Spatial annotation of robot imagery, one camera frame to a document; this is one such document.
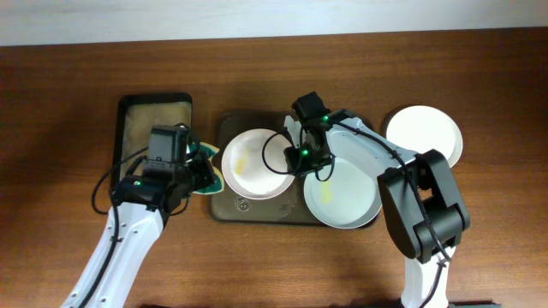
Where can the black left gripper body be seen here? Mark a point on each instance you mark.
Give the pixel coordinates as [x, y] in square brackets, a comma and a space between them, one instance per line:
[197, 173]

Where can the yellow green sponge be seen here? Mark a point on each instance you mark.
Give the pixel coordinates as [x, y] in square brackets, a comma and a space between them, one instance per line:
[209, 179]

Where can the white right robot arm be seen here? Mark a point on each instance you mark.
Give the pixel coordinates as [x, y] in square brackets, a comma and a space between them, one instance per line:
[424, 212]

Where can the cream white plate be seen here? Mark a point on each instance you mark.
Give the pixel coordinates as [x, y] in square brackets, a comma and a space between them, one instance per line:
[422, 128]

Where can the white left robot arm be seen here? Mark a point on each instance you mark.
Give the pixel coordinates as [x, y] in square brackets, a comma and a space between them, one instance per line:
[129, 234]

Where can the large dark serving tray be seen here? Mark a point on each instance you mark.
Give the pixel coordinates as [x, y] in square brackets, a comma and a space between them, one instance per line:
[288, 208]

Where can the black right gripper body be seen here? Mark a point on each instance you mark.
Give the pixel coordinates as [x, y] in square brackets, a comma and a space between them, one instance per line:
[306, 160]

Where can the small black water tray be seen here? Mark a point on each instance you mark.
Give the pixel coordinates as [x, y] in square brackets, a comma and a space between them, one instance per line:
[137, 114]

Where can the light green plate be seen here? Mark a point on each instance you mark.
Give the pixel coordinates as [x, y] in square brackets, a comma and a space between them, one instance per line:
[348, 199]

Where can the pink plate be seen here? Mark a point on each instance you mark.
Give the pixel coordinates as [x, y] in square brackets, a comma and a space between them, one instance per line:
[244, 170]

